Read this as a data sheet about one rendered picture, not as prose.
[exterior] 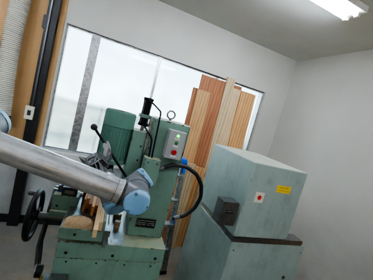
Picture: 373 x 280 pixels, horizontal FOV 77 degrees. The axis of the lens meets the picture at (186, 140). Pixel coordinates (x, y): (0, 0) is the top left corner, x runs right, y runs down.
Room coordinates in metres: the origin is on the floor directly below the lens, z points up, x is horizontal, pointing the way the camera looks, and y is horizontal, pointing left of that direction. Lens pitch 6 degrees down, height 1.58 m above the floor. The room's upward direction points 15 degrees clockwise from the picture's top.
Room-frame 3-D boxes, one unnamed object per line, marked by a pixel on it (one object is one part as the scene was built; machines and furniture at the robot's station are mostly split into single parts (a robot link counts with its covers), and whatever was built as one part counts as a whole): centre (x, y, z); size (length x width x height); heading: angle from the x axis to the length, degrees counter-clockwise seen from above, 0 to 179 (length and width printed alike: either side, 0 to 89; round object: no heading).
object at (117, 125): (1.37, 0.41, 1.35); 0.18 x 0.18 x 0.31
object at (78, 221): (1.15, 0.43, 0.92); 0.14 x 0.09 x 0.04; 108
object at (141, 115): (1.42, 0.27, 1.53); 0.08 x 0.08 x 0.17; 18
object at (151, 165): (1.29, 0.16, 1.22); 0.09 x 0.08 x 0.15; 108
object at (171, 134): (1.34, 0.06, 1.40); 0.10 x 0.06 x 0.16; 108
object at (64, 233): (1.38, 0.52, 0.87); 0.61 x 0.30 x 0.06; 18
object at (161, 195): (1.46, 0.13, 1.16); 0.22 x 0.22 x 0.72; 18
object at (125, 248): (1.41, 0.29, 0.76); 0.57 x 0.45 x 0.09; 108
